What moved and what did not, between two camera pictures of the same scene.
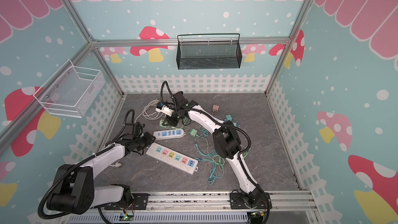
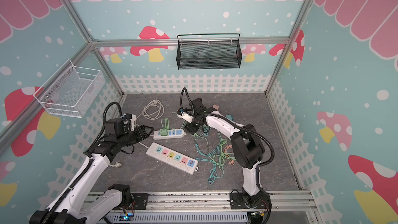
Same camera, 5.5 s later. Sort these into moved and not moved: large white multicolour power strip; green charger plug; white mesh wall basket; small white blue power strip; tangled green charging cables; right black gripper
Moved: green charger plug; right black gripper
Not moved: white mesh wall basket; small white blue power strip; tangled green charging cables; large white multicolour power strip
